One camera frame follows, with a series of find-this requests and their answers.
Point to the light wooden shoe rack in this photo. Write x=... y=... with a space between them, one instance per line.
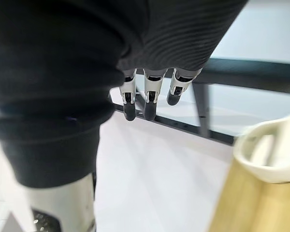
x=251 y=205

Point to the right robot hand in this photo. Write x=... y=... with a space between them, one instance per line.
x=62 y=72

